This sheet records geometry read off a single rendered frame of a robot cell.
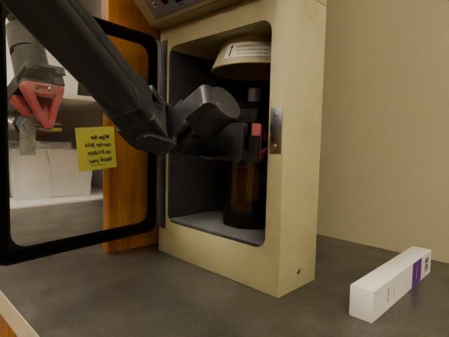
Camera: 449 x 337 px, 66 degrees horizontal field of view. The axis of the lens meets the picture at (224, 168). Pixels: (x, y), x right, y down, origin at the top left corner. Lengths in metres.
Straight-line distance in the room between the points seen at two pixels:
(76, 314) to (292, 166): 0.38
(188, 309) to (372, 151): 0.60
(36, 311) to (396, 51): 0.87
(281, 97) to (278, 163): 0.10
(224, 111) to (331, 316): 0.32
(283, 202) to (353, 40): 0.56
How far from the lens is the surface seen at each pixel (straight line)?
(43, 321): 0.55
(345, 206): 0.97
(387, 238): 0.94
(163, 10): 0.73
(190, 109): 0.51
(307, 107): 0.59
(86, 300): 0.59
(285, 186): 0.54
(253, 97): 0.70
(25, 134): 0.59
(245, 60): 0.63
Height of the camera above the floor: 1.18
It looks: 4 degrees down
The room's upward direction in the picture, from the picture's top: 1 degrees clockwise
